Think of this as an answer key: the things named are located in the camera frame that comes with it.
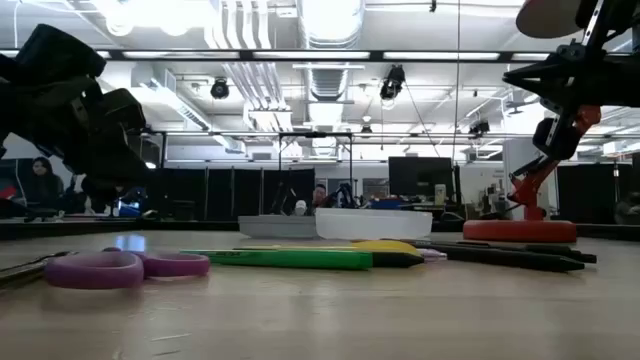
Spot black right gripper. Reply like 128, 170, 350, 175
502, 0, 640, 109

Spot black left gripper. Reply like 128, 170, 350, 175
0, 64, 150, 201

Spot purple handled scissors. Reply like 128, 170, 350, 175
0, 247, 211, 291

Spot black pen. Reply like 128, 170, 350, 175
433, 244, 587, 274
379, 238, 599, 265

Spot green marker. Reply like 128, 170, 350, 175
180, 248, 374, 272

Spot clear plastic supply box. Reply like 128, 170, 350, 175
314, 207, 434, 241

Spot blue glowing device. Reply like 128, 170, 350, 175
117, 187, 147, 219

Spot person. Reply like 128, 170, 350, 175
310, 183, 331, 209
22, 156, 65, 214

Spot black partition screen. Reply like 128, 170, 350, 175
147, 167, 317, 222

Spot black ceiling spotlight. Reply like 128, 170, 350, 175
378, 64, 407, 101
209, 77, 231, 100

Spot red desk lamp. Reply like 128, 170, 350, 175
462, 0, 609, 245

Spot black monitor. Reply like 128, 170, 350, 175
388, 156, 455, 199

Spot black overhead crossbar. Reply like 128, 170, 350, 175
0, 48, 640, 63

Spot light purple pen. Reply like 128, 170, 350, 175
418, 247, 449, 262

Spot yellow highlighter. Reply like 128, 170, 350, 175
234, 239, 422, 257

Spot thin hanging cable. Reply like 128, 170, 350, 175
451, 0, 462, 161

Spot black metal stand frame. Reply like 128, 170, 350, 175
277, 131, 354, 201

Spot silver ventilation duct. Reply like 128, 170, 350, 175
299, 0, 366, 156

